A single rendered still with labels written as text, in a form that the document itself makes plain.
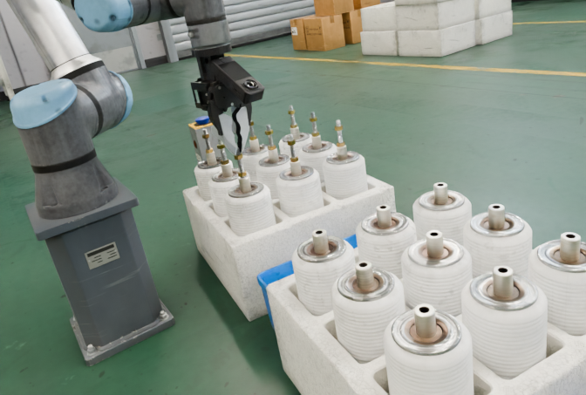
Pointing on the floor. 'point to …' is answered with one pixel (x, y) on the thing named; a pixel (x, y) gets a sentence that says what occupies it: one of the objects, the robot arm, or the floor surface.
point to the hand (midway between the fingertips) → (238, 147)
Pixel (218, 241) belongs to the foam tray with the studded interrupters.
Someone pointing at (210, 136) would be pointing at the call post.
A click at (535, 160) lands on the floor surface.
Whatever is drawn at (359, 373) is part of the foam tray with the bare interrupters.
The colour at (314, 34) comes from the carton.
